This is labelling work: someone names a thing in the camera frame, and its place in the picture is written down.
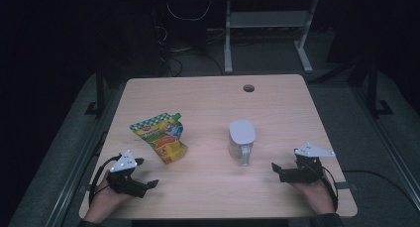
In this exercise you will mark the person's right hand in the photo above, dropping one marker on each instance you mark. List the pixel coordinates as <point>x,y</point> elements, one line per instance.
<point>313,194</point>

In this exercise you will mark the grey metal floor rail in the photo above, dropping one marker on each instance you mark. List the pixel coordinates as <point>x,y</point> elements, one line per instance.
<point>393,151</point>
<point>72,184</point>

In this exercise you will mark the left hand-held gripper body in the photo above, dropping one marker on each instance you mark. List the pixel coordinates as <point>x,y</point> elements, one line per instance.
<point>123,162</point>

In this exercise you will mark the white metal desk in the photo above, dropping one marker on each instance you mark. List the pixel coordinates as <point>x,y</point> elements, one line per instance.
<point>264,19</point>

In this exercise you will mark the black metal stand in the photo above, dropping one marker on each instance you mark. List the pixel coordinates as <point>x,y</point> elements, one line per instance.
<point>372,88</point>
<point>99,94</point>

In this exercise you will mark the yellow green spouted pouch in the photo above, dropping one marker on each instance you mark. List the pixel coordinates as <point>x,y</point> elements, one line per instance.
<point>163,137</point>

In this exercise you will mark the grey tape strip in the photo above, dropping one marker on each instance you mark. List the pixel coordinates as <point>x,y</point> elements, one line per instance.
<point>350,186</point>

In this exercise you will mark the person's left hand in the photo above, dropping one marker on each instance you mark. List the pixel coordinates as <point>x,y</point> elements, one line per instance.
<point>105,200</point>

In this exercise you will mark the white lidded plastic jug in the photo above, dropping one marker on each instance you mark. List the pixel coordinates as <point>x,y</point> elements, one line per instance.
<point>242,134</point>

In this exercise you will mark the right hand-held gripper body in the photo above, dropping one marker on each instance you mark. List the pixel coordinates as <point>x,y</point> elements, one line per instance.
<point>310,174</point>

